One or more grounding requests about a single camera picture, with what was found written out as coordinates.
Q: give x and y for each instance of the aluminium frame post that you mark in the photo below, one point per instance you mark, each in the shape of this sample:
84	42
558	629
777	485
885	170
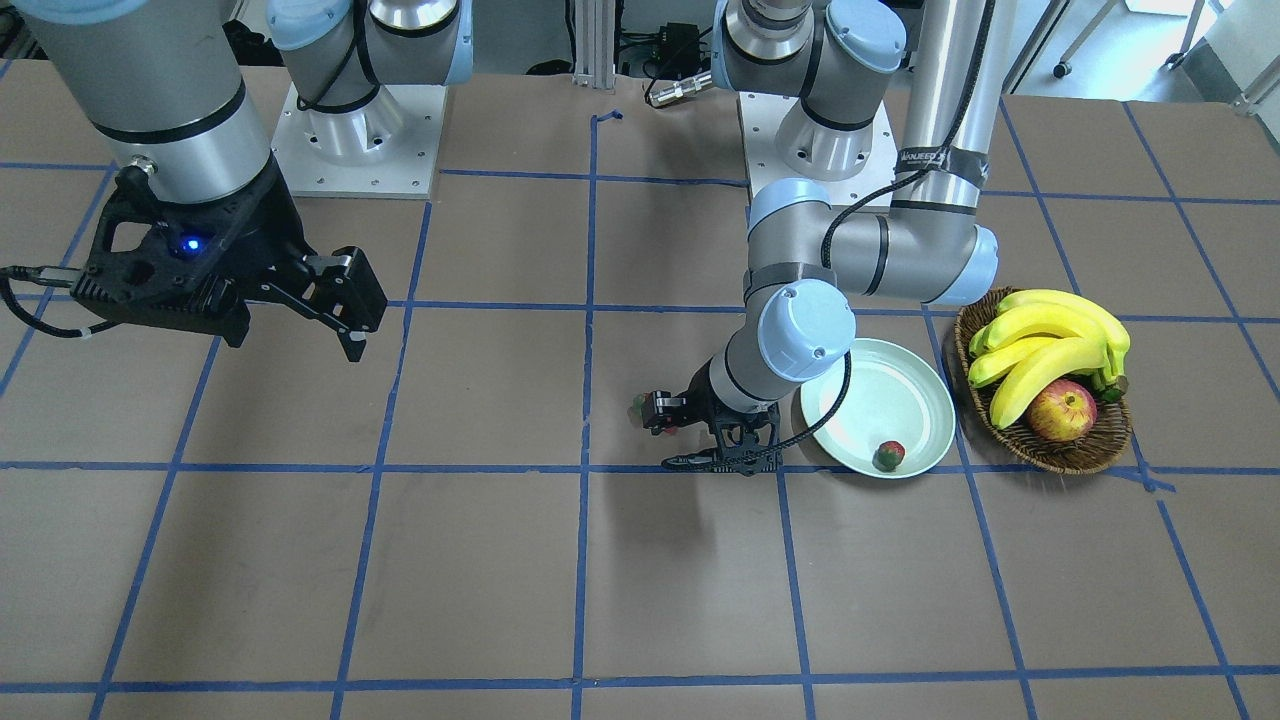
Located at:
595	25

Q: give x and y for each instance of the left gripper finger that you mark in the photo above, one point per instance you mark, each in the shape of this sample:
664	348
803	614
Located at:
665	413

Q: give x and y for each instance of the light green plate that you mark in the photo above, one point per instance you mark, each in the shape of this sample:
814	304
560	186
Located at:
893	394

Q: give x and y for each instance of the woven wicker basket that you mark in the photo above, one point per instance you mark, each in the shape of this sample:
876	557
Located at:
1096	451

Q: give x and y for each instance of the yellow banana bunch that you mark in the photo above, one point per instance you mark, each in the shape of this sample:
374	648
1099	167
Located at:
1037	337

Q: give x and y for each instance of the red apple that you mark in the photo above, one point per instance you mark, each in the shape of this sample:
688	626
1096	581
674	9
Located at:
1062	412

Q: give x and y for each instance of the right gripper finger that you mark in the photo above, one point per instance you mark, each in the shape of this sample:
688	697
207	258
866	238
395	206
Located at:
340	290

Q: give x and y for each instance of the red strawberry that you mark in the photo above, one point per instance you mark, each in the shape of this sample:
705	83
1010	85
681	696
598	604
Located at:
637	407
888	456

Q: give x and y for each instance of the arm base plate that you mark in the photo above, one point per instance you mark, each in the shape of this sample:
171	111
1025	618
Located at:
770	160
386	149

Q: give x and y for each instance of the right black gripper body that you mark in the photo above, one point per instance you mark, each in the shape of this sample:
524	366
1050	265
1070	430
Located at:
272	228

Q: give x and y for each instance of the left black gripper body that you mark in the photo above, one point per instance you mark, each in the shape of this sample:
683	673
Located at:
703	402

